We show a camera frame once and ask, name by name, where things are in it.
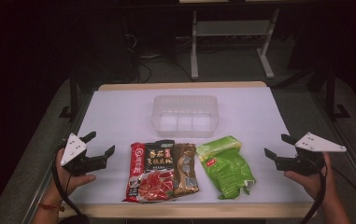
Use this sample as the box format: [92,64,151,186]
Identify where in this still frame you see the black metal stand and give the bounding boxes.
[58,73,80,120]
[324,64,351,120]

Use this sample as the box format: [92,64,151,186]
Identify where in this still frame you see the clear plastic container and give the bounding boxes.
[151,94,220,139]

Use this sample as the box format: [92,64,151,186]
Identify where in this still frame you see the red string bracelet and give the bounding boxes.
[36,202,65,213]

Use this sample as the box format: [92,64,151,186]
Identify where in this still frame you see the red and black packet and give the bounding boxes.
[122,139,176,203]

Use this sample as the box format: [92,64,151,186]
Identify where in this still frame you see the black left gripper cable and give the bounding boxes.
[51,141,90,224]

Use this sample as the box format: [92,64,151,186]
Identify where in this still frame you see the person's left hand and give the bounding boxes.
[43,148,97,203]

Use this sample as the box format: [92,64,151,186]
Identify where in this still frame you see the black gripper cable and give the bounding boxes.
[300,154,328,224]
[51,141,90,224]

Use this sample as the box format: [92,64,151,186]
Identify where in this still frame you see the black floor cables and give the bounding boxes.
[124,33,195,84]

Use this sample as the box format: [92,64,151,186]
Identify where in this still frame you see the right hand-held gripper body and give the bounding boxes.
[275,132,348,177]

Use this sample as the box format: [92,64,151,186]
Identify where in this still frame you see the grey metal rail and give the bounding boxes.
[310,92,356,216]
[20,92,93,224]

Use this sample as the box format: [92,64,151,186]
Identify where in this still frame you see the brown packet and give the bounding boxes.
[170,143,200,198]

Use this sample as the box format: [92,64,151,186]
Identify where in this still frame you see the green packet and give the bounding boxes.
[195,135,257,201]

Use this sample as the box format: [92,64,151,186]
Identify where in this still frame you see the metal chair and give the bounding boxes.
[190,8,281,80]

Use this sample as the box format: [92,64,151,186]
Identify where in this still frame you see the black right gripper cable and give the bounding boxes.
[300,154,328,224]

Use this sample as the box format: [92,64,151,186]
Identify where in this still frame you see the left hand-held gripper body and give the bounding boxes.
[60,133,108,177]

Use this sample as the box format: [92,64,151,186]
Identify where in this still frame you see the person's right hand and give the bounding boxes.
[284,152,334,202]

